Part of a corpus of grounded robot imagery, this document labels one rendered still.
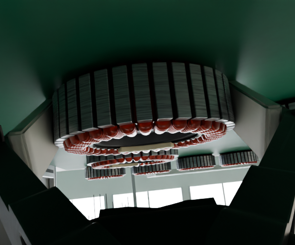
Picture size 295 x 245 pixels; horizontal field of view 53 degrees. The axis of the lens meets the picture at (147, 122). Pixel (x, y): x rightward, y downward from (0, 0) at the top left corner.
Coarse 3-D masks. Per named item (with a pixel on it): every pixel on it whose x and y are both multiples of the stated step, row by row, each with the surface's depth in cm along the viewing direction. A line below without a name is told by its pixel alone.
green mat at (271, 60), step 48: (0, 0) 9; (48, 0) 10; (96, 0) 10; (144, 0) 10; (192, 0) 10; (240, 0) 11; (288, 0) 11; (0, 48) 12; (48, 48) 13; (96, 48) 13; (144, 48) 14; (192, 48) 14; (240, 48) 15; (288, 48) 15; (0, 96) 18; (48, 96) 19; (288, 96) 26; (240, 144) 65
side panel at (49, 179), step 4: (48, 168) 64; (52, 168) 68; (48, 172) 64; (52, 172) 68; (44, 176) 60; (48, 176) 64; (52, 176) 67; (40, 180) 62; (44, 180) 65; (48, 180) 69; (52, 180) 69; (44, 184) 65; (48, 184) 69; (52, 184) 69; (56, 184) 72; (48, 188) 68
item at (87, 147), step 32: (160, 64) 14; (192, 64) 15; (64, 96) 16; (96, 96) 14; (128, 96) 14; (160, 96) 14; (192, 96) 14; (224, 96) 16; (64, 128) 15; (96, 128) 14; (128, 128) 14; (160, 128) 14; (192, 128) 15; (224, 128) 17
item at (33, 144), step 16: (32, 112) 16; (48, 112) 17; (16, 128) 14; (32, 128) 15; (48, 128) 17; (16, 144) 13; (32, 144) 14; (48, 144) 17; (32, 160) 14; (48, 160) 16
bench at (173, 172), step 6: (258, 162) 324; (210, 168) 317; (216, 168) 317; (222, 168) 318; (228, 168) 321; (234, 168) 357; (240, 168) 409; (150, 174) 353; (156, 174) 309; (162, 174) 310; (168, 174) 311; (174, 174) 329; (180, 174) 369
